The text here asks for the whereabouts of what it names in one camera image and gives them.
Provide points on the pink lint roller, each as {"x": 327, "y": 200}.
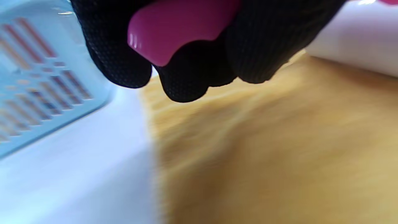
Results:
{"x": 174, "y": 31}

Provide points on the light blue plastic basket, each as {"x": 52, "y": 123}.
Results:
{"x": 46, "y": 77}

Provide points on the yellow square towel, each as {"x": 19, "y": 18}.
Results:
{"x": 279, "y": 155}

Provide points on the person's left hand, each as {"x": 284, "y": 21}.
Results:
{"x": 115, "y": 56}

